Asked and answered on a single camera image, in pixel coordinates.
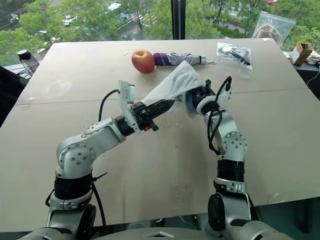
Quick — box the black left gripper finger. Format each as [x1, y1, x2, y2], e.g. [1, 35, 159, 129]
[146, 98, 176, 112]
[148, 101, 175, 121]

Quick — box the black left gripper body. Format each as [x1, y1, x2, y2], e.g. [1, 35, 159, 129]
[129, 101, 160, 133]

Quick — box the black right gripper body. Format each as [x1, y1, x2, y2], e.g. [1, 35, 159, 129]
[185, 79, 216, 105]

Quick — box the translucent white drawstring bag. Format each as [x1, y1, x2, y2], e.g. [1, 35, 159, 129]
[141, 59, 203, 120]

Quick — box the white fluffy towel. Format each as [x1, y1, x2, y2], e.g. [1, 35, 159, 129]
[172, 60, 202, 94]

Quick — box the clear bag with black items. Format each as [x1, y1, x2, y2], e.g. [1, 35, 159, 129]
[215, 41, 253, 79]

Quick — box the clear zip bag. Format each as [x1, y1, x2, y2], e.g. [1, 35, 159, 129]
[252, 11, 297, 47]

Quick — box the folded purple grey umbrella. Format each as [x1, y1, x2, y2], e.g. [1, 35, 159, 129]
[152, 51, 216, 67]

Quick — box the red yellow apple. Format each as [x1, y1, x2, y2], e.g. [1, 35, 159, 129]
[131, 49, 156, 74]

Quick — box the black zip tie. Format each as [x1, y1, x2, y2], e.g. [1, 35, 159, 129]
[90, 171, 109, 184]

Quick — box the small cardboard box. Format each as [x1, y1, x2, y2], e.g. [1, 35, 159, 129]
[291, 40, 314, 66]

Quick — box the white crumpled cloth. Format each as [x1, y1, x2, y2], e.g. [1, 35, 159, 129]
[305, 51, 320, 66]

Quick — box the round black device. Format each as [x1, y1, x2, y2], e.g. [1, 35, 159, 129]
[16, 49, 32, 61]

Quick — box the dark chair back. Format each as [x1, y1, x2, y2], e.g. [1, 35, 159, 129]
[0, 64, 29, 129]

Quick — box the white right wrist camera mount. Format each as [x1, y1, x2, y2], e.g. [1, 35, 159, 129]
[215, 83, 233, 104]

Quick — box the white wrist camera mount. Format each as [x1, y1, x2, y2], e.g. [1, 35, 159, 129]
[117, 79, 141, 137]
[215, 83, 233, 104]

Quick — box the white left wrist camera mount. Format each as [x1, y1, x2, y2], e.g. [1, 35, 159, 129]
[117, 79, 141, 137]

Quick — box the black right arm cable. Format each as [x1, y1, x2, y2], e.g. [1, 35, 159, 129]
[206, 75, 232, 156]

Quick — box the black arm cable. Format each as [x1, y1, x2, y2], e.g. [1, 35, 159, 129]
[206, 75, 232, 156]
[98, 88, 121, 121]

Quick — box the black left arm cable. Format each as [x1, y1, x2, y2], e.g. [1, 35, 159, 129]
[98, 88, 121, 121]

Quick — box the dark window frame post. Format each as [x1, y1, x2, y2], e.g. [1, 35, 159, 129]
[170, 0, 186, 41]

